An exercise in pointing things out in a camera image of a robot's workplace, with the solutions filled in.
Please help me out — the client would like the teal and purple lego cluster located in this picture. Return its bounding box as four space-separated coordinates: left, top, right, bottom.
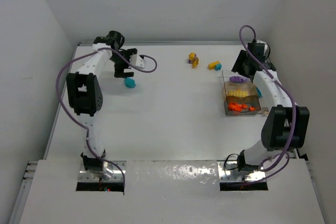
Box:
124 78 136 89

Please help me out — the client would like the yellow lego plate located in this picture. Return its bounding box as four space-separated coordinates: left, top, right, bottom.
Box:
227 90 249 97

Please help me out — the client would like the teal lego brick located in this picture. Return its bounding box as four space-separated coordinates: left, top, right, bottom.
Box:
256 88 263 98

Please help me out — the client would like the large orange curved lego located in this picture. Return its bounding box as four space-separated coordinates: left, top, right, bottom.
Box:
228 102 247 112

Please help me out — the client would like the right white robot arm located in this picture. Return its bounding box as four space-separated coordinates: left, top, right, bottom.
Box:
232 40 310 172

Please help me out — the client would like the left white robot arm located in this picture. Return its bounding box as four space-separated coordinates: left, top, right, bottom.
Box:
66 30 138 174

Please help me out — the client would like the yellow and teal lego block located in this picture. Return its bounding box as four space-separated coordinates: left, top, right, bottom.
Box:
208 61 222 71

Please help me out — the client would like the amber tinted plastic container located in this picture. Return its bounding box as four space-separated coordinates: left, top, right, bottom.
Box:
222 82 259 100

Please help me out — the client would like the grey clear plastic container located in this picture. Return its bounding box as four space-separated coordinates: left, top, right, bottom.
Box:
224 95 261 116

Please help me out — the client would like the tall clear side container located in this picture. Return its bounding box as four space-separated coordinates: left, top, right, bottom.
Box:
258 96 269 115

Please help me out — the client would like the yellow purple striped lego figure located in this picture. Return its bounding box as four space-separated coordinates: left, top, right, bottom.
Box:
188 52 199 69

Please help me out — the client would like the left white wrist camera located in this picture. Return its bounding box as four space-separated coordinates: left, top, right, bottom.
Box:
130 54 145 69

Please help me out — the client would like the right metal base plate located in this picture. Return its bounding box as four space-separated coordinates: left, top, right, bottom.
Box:
217 161 266 183

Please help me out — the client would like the metal base plate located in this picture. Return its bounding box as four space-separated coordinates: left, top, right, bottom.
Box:
78 162 123 183
217 161 266 183

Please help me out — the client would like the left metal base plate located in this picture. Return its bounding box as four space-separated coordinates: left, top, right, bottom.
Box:
78 162 123 183

